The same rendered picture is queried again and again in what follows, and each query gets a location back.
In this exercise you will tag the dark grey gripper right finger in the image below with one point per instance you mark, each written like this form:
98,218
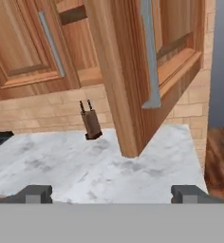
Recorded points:
184,191

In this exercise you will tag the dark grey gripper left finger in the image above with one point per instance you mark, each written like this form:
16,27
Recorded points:
38,192

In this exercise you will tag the wooden wall cabinet body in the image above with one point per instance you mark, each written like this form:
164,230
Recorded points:
80,44

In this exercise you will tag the wooden cabinet door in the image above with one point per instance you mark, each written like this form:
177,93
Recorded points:
129,79
19,47

